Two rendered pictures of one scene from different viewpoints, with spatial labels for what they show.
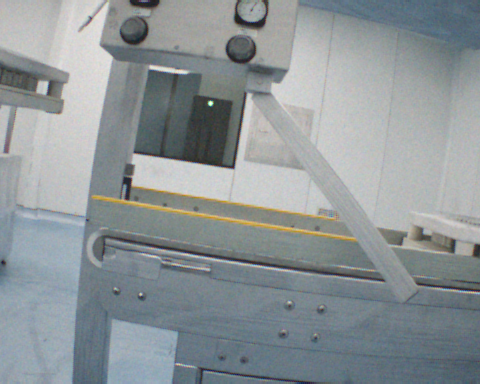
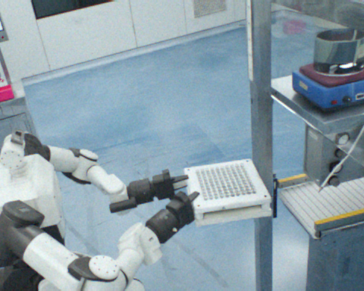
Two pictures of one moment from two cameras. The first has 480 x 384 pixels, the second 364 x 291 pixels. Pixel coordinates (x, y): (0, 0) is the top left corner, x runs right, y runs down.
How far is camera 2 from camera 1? 1.27 m
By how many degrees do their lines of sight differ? 28
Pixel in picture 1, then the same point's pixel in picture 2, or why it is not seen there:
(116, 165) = (268, 176)
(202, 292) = (353, 233)
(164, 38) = (343, 178)
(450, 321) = not seen: outside the picture
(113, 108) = (263, 157)
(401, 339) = not seen: outside the picture
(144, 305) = (335, 243)
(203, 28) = (356, 170)
